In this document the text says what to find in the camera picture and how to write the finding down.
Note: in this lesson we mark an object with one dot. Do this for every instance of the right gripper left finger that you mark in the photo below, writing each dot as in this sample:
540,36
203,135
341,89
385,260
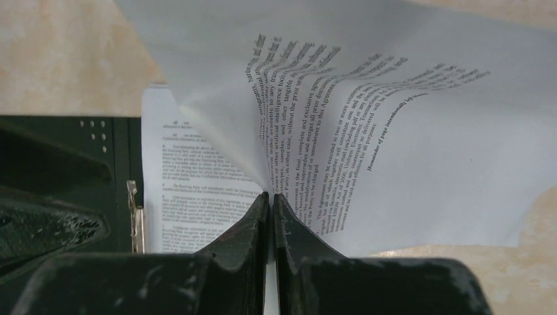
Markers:
225,277

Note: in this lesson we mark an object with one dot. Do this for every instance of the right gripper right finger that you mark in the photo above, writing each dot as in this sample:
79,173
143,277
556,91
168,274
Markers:
314,278

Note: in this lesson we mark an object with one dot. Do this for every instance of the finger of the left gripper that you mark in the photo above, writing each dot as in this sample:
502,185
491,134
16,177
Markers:
33,226

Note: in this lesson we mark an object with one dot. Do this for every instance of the printed paper stack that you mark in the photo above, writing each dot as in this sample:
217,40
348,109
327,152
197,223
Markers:
192,194

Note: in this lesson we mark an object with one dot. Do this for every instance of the teal folder black inside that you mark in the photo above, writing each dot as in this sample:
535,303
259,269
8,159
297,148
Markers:
86,161

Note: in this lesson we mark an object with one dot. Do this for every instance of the single printed paper sheet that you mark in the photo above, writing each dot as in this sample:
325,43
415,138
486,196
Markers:
385,124

